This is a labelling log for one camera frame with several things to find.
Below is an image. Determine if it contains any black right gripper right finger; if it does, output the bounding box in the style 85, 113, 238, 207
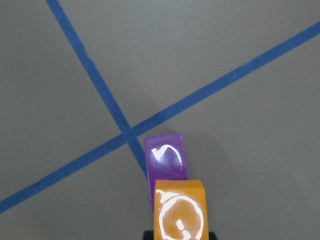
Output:
208, 231, 217, 240

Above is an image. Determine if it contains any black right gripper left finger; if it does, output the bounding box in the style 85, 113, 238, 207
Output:
142, 231, 154, 240

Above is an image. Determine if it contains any orange trapezoid block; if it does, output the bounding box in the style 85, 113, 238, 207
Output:
153, 180, 209, 240

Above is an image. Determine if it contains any purple trapezoid block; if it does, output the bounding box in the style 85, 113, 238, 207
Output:
143, 132, 190, 213

